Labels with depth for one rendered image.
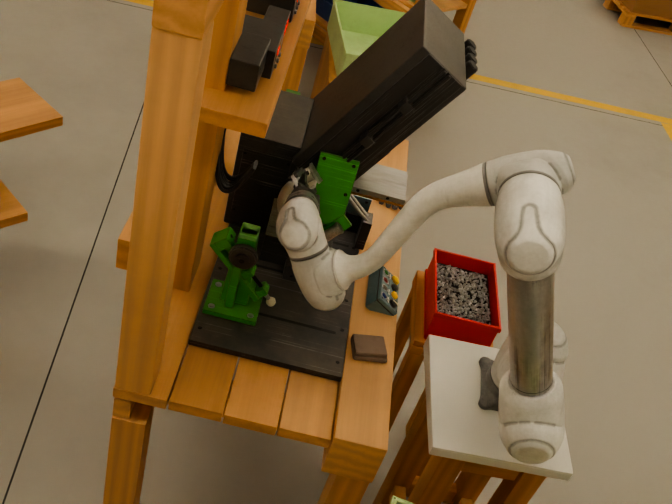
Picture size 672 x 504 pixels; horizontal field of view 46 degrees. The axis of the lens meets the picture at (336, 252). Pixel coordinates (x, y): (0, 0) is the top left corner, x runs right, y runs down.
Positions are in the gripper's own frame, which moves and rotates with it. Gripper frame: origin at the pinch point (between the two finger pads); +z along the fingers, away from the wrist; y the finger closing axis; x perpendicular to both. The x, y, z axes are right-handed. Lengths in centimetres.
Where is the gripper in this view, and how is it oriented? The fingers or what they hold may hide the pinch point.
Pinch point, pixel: (308, 179)
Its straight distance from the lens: 225.0
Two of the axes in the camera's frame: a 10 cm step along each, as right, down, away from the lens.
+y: -4.8, -8.1, -3.4
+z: 0.4, -4.1, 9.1
